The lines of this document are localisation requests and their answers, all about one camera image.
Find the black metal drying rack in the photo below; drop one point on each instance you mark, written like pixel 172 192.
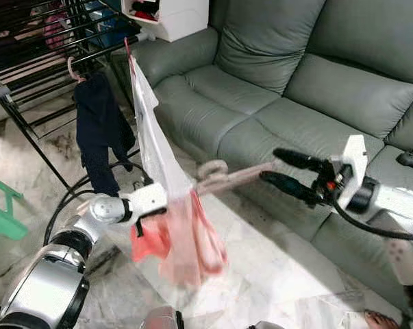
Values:
pixel 28 75

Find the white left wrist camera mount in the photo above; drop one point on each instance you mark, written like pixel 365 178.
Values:
pixel 148 200

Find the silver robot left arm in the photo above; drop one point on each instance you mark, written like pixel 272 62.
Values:
pixel 48 281

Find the pink plastic hanger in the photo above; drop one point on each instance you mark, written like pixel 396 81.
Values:
pixel 237 178
pixel 72 68

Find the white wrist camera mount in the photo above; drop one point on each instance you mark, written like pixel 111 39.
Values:
pixel 148 200
pixel 355 154

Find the green plastic stool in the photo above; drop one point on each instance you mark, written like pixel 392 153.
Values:
pixel 4 219

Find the grey-green leather sofa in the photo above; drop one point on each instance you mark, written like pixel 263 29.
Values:
pixel 295 82

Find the grey robot left leg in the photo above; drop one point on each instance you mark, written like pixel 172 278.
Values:
pixel 164 319

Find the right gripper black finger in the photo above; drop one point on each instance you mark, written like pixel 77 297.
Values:
pixel 288 185
pixel 298 160

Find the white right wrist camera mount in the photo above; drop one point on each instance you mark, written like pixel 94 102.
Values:
pixel 355 154

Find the white shirt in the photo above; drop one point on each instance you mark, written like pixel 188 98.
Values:
pixel 155 137

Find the red hanger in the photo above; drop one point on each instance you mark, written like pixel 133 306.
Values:
pixel 127 48

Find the black game controller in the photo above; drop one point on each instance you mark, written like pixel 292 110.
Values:
pixel 411 162

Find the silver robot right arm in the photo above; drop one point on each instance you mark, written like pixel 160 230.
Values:
pixel 398 205

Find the navy blue garment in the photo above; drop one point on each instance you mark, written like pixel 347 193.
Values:
pixel 100 130

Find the pink and coral garment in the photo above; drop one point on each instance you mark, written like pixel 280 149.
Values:
pixel 185 240

